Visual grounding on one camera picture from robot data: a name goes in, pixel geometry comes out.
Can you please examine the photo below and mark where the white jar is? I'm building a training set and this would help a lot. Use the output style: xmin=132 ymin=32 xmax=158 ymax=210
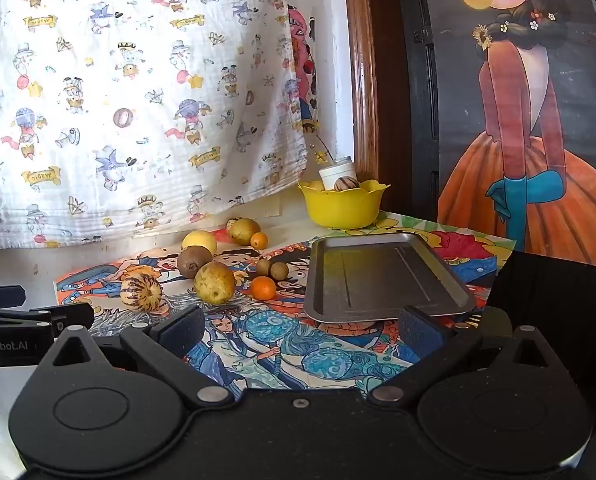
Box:
xmin=319 ymin=156 xmax=357 ymax=191

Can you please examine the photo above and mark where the black panel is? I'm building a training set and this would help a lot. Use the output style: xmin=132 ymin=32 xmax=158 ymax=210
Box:
xmin=395 ymin=0 xmax=441 ymax=221

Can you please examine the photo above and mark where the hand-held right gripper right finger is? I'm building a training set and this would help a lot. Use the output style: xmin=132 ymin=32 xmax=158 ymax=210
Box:
xmin=368 ymin=305 xmax=561 ymax=406

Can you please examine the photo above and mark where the wall poster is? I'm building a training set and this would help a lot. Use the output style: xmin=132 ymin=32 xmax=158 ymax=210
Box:
xmin=420 ymin=0 xmax=596 ymax=268

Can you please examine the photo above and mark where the yellow scalloped bowl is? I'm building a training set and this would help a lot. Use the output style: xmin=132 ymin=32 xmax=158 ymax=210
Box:
xmin=298 ymin=178 xmax=391 ymax=229

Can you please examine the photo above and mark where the speckled yellow pear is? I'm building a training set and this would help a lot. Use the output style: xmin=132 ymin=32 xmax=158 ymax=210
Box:
xmin=193 ymin=261 xmax=237 ymax=306

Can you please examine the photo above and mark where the orange mandarin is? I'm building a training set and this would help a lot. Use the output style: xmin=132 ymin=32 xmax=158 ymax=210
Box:
xmin=249 ymin=276 xmax=277 ymax=302

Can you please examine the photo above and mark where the yellow lemon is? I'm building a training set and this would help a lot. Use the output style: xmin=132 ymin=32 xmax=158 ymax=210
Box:
xmin=181 ymin=230 xmax=219 ymax=256

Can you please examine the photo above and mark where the pink cartoon poster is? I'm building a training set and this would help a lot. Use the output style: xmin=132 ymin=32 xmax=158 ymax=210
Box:
xmin=287 ymin=5 xmax=323 ymax=136

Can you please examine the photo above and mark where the yellow flower twig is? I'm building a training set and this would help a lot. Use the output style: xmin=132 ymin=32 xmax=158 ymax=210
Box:
xmin=313 ymin=132 xmax=336 ymax=166

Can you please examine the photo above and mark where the green-yellow pear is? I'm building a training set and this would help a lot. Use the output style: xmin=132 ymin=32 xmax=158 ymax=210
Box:
xmin=228 ymin=217 xmax=262 ymax=247

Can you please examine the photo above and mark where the wooden door frame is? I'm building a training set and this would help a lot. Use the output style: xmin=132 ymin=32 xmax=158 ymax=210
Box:
xmin=342 ymin=0 xmax=411 ymax=196

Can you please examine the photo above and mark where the white printed blanket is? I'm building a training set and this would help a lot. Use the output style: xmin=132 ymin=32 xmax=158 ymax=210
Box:
xmin=0 ymin=0 xmax=311 ymax=251

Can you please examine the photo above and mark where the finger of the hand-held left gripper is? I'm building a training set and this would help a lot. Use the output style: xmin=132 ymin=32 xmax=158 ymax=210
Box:
xmin=0 ymin=285 xmax=27 ymax=311
xmin=0 ymin=302 xmax=95 ymax=338

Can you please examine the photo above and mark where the purple striped pepino melon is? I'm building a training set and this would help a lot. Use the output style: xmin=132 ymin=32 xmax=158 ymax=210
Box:
xmin=120 ymin=272 xmax=165 ymax=307

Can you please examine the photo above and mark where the brown kiwi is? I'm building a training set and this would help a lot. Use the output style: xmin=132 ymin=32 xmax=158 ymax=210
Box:
xmin=176 ymin=245 xmax=213 ymax=279

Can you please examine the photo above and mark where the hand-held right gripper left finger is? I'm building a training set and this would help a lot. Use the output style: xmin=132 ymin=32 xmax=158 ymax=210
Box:
xmin=38 ymin=305 xmax=233 ymax=408

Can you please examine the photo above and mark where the metal tray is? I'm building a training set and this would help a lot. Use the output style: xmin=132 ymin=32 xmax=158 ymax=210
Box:
xmin=303 ymin=232 xmax=477 ymax=323

